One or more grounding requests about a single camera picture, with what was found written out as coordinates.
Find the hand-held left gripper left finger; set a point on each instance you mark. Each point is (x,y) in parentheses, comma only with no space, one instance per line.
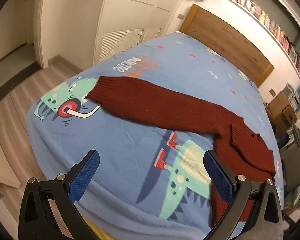
(86,175)

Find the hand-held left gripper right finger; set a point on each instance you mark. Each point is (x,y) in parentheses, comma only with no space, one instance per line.
(216,175)

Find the dark red knit sweater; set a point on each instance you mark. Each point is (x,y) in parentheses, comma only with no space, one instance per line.
(165,100)

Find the bed with blue dinosaur sheet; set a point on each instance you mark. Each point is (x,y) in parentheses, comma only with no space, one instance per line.
(130,135)

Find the cardboard box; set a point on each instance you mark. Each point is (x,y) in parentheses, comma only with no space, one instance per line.
(282,110)

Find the wooden headboard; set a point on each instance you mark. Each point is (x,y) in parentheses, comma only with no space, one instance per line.
(227,37)

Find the row of books on shelf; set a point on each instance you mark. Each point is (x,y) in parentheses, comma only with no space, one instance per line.
(265,20)

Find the white wardrobe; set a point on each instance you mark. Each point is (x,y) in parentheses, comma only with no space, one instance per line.
(130,17)

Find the wall outlet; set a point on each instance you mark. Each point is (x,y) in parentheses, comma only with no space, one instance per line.
(272,92)

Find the wall light switch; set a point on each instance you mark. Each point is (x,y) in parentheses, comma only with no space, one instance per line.
(181,16)

